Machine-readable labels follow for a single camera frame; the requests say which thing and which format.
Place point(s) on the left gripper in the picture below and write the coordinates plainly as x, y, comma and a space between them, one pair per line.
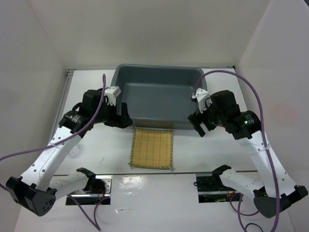
122, 121

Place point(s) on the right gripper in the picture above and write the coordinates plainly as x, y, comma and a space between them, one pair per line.
197, 117

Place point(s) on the woven bamboo mat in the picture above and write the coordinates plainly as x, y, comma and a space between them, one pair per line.
152, 149

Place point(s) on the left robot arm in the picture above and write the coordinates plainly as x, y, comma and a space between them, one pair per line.
35, 189

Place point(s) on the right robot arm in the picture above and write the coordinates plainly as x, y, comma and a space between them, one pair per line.
276, 191

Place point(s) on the grey plastic bin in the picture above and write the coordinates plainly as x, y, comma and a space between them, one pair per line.
157, 96

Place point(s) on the clear plastic cup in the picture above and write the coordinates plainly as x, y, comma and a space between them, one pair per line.
74, 152

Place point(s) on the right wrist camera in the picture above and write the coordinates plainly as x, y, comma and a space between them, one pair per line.
200, 97

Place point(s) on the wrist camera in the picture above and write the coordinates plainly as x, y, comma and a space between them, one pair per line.
200, 97
111, 94

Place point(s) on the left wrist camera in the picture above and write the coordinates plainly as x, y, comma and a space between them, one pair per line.
111, 94

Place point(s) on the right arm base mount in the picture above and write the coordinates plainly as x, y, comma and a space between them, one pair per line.
209, 190

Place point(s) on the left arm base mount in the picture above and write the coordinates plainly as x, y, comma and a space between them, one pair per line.
96, 191

